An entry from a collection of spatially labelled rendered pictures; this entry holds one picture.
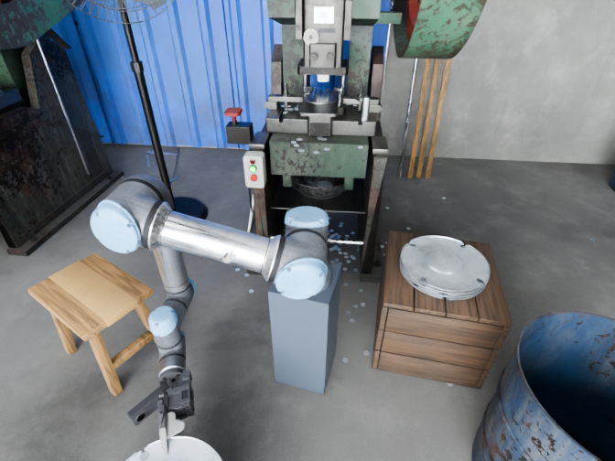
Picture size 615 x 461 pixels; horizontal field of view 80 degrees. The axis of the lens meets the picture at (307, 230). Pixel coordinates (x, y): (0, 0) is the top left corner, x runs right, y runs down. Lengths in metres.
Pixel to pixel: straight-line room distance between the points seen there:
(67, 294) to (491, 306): 1.36
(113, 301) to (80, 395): 0.39
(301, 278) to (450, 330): 0.60
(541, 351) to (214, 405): 1.02
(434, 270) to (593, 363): 0.48
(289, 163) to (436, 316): 0.80
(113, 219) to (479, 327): 1.05
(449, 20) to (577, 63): 1.95
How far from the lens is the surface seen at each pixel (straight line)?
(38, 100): 2.49
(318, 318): 1.09
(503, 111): 3.10
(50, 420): 1.59
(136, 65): 1.99
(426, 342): 1.33
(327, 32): 1.54
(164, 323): 1.13
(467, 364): 1.41
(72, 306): 1.40
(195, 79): 3.00
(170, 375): 1.18
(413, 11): 1.75
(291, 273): 0.82
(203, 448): 1.08
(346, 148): 1.48
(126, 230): 0.87
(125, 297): 1.35
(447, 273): 1.30
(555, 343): 1.27
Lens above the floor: 1.20
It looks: 36 degrees down
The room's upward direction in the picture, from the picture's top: straight up
